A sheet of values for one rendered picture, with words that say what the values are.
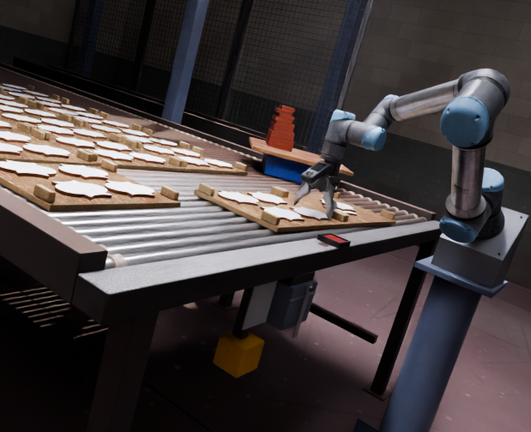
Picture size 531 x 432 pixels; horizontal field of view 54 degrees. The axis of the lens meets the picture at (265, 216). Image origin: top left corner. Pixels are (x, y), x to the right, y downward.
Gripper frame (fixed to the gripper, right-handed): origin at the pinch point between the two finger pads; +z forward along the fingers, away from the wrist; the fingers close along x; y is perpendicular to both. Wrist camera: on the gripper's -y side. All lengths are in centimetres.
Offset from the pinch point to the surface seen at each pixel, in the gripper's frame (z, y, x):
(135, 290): 5, -94, -27
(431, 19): -184, 481, 202
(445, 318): 22, 32, -46
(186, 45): -53, 94, 183
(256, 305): 16, -52, -24
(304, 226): 1.2, -17.0, -9.4
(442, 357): 36, 34, -49
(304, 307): 18.2, -31.8, -25.6
